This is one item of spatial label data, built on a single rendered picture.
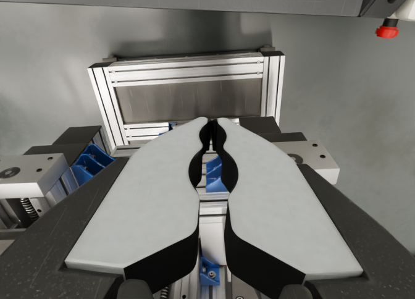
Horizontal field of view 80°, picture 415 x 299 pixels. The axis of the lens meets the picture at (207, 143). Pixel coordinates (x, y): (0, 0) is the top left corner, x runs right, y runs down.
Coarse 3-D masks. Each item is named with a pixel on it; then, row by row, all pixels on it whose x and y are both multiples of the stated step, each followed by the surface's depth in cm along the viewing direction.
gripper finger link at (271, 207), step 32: (224, 128) 10; (224, 160) 9; (256, 160) 8; (288, 160) 9; (256, 192) 7; (288, 192) 7; (256, 224) 6; (288, 224) 6; (320, 224) 6; (256, 256) 6; (288, 256) 5; (320, 256) 5; (352, 256) 6; (256, 288) 6
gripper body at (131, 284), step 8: (128, 280) 5; (136, 280) 5; (144, 280) 5; (120, 288) 5; (128, 288) 5; (136, 288) 5; (144, 288) 5; (288, 288) 5; (296, 288) 5; (304, 288) 5; (120, 296) 5; (128, 296) 5; (136, 296) 5; (144, 296) 5; (152, 296) 5; (280, 296) 5; (288, 296) 5; (296, 296) 5; (304, 296) 5
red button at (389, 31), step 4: (384, 20) 46; (388, 20) 45; (392, 20) 45; (396, 20) 45; (384, 24) 46; (388, 24) 45; (392, 24) 45; (396, 24) 45; (380, 28) 46; (384, 28) 46; (388, 28) 45; (392, 28) 45; (396, 28) 45; (376, 32) 47; (380, 32) 46; (384, 32) 45; (388, 32) 45; (392, 32) 45; (396, 32) 45; (380, 36) 46; (384, 36) 46; (388, 36) 46; (392, 36) 46
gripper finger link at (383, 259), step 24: (336, 192) 7; (336, 216) 6; (360, 216) 7; (360, 240) 6; (384, 240) 6; (360, 264) 5; (384, 264) 5; (408, 264) 5; (312, 288) 5; (336, 288) 5; (360, 288) 5; (384, 288) 5; (408, 288) 5
